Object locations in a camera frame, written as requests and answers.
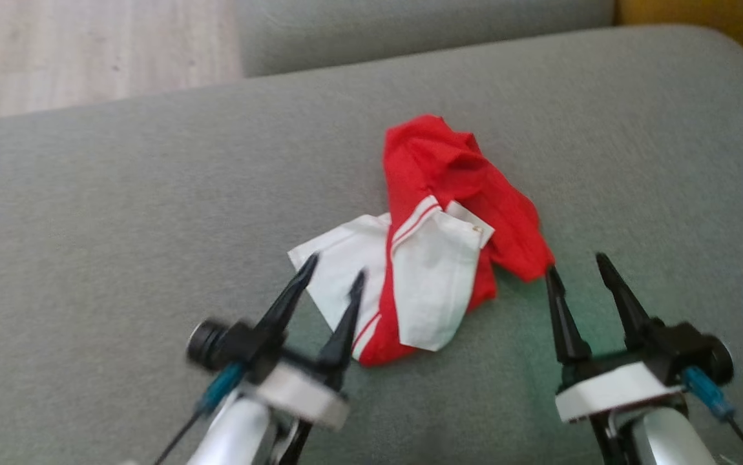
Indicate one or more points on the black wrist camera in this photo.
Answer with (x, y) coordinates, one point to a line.
(216, 342)
(691, 349)

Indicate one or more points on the red basketball jersey white trim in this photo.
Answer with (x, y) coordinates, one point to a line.
(436, 168)

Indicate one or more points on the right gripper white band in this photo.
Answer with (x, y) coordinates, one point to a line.
(610, 391)

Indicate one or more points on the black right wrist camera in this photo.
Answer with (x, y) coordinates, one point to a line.
(691, 349)

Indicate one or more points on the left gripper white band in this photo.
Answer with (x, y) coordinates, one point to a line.
(300, 394)

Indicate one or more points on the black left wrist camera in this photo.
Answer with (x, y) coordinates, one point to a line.
(216, 342)

